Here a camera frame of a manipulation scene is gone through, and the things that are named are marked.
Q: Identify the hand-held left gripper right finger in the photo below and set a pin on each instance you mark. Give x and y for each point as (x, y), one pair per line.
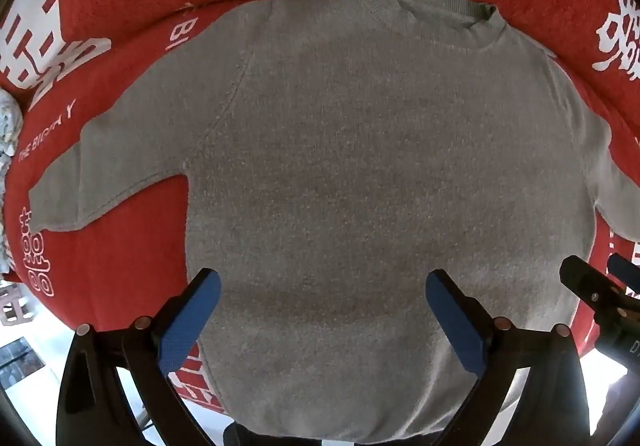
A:
(457, 326)

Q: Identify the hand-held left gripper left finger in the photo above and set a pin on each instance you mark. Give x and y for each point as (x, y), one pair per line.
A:
(192, 316)

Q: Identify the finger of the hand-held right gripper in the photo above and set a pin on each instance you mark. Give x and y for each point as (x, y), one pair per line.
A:
(625, 270)
(585, 281)

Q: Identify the grey knit sweater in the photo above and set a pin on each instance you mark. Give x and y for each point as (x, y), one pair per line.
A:
(350, 151)

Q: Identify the person's dark pants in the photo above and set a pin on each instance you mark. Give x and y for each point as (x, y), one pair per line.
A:
(240, 436)

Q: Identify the grey floral cloth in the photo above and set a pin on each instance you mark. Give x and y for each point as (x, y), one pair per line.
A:
(7, 126)

